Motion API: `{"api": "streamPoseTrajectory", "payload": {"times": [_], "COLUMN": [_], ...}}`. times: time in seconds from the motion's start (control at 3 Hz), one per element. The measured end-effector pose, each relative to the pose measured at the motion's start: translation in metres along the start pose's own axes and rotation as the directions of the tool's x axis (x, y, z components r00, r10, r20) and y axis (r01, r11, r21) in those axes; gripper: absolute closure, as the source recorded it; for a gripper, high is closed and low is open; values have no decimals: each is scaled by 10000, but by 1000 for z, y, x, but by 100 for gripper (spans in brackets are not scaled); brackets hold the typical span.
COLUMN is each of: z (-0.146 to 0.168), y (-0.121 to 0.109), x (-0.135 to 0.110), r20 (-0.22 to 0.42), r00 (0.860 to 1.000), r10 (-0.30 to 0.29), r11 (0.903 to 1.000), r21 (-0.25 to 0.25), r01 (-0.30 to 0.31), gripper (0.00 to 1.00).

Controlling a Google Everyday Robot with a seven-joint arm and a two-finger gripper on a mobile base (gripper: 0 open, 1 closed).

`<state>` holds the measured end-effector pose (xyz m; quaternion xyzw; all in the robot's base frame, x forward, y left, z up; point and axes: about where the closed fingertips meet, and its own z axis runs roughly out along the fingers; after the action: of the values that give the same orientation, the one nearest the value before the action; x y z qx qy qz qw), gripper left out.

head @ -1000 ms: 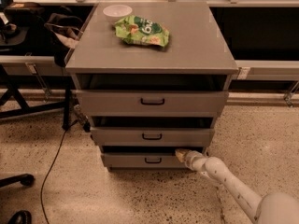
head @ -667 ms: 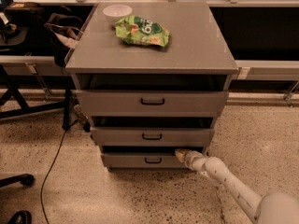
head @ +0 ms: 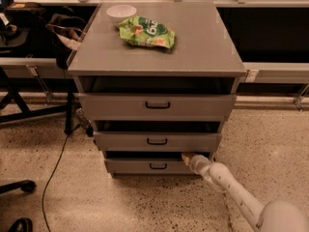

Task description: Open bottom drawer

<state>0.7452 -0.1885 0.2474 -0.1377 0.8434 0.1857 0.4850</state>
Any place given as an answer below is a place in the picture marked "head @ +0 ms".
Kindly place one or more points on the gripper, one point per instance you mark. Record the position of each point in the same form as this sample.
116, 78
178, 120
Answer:
196, 162

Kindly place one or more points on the grey bottom drawer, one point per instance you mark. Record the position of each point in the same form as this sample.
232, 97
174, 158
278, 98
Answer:
147, 167

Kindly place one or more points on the grey drawer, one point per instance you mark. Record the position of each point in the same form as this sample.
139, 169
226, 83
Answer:
147, 167
157, 141
145, 107

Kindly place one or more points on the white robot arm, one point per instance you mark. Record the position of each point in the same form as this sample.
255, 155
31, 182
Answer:
275, 216

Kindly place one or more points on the grey drawer cabinet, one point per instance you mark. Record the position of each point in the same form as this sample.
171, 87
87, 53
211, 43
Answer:
203, 61

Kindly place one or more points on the grey middle drawer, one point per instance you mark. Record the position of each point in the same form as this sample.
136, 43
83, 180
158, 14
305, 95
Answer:
157, 141

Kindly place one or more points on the grey top drawer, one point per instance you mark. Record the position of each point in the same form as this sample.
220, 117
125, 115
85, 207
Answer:
145, 107

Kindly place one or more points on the green snack bag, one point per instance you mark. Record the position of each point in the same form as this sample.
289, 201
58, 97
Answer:
140, 31

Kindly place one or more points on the white bowl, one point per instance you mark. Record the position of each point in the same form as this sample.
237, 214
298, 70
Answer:
117, 14

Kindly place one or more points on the office chair base leg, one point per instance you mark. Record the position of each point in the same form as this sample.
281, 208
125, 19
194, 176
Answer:
25, 185

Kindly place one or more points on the dark bag with cloth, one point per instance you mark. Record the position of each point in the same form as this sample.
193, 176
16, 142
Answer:
66, 32

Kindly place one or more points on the metal rail bracket right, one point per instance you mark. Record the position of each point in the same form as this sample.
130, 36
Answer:
300, 96

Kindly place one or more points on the metal rail bracket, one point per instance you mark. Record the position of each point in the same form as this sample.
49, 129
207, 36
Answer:
33, 70
300, 96

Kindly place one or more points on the metal rail bracket left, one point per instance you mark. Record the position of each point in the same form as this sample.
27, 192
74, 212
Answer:
33, 70

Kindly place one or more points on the black table frame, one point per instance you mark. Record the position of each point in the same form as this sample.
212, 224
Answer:
26, 112

